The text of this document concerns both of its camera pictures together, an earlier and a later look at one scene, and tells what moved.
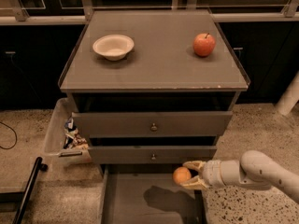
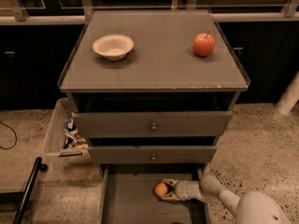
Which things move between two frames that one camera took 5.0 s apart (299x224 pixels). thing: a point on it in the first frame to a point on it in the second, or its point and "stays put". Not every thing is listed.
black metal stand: x=23 y=197 stays put
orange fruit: x=181 y=175 to x=161 y=189
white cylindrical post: x=290 y=97 stays put
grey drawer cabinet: x=154 y=90 stays put
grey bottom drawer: x=147 y=193 stays put
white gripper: x=212 y=173 to x=183 y=189
